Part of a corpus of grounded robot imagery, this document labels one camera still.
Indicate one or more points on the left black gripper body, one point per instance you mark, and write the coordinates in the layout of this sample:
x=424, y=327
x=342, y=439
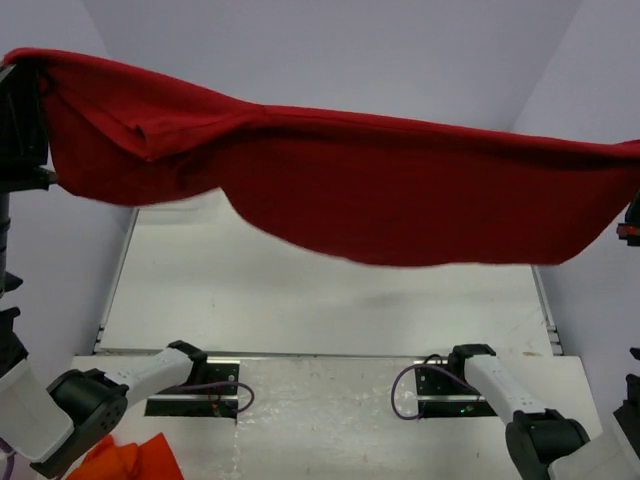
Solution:
x=24, y=154

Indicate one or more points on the red t shirt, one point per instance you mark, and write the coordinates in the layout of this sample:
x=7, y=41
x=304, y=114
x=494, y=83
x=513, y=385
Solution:
x=375, y=190

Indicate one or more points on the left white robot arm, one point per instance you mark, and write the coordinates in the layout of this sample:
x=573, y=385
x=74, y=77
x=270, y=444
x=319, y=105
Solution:
x=53, y=426

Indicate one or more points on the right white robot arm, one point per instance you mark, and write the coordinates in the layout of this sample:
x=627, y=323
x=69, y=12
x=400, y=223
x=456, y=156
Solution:
x=542, y=443

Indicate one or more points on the orange cloth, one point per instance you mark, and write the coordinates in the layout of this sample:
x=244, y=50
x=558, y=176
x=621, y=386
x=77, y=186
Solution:
x=152, y=460

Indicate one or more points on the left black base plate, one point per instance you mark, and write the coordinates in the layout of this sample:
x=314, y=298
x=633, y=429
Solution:
x=212, y=402

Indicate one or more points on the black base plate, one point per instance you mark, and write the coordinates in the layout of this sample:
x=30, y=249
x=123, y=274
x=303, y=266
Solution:
x=212, y=402
x=443, y=394

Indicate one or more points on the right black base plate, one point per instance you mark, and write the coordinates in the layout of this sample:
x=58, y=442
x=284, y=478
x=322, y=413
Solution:
x=443, y=394

